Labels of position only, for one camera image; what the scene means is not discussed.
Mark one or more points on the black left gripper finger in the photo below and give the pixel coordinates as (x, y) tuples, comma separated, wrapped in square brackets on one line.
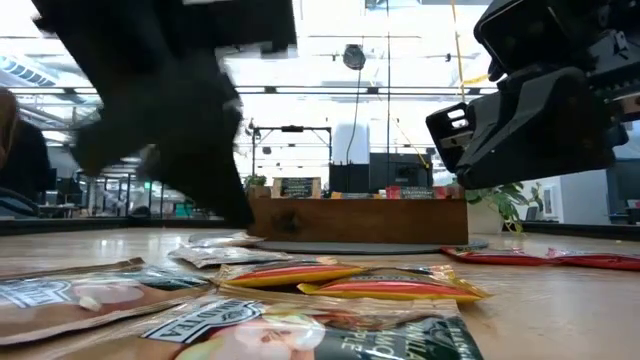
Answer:
[(210, 185)]

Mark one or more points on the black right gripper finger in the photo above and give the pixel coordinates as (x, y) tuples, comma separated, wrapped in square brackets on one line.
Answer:
[(540, 135)]

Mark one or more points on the beige cinnamon apple tea packet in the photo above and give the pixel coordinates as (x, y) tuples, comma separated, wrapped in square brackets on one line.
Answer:
[(300, 335), (225, 240), (225, 256), (296, 187), (100, 300)]

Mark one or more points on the orange tea packet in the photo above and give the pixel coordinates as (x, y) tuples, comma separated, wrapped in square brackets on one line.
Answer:
[(350, 195), (290, 275), (395, 290)]

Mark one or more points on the wooden three-compartment tray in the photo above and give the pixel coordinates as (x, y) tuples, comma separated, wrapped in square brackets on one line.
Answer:
[(360, 220)]

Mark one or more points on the small background potted plant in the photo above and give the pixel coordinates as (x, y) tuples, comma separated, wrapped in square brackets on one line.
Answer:
[(255, 182)]

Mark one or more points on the potted green plant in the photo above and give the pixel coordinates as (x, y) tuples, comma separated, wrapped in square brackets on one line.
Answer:
[(500, 200)]

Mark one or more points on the black background gantry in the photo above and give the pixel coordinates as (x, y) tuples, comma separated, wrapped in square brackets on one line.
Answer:
[(292, 128)]

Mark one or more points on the black perforated computer case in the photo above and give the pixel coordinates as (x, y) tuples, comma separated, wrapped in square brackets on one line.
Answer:
[(400, 172)]

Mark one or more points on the person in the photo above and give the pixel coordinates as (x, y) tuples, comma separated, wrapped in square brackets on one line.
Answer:
[(25, 160)]

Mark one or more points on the grey round mat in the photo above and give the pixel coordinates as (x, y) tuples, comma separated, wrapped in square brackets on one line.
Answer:
[(350, 248)]

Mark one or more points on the white wall picture frame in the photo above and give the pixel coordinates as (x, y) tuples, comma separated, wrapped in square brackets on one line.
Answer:
[(548, 200)]

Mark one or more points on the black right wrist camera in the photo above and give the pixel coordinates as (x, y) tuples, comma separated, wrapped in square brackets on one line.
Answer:
[(445, 135)]

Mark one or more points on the black aluminium table frame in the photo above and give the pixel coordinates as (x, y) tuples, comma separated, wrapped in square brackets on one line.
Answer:
[(75, 225)]

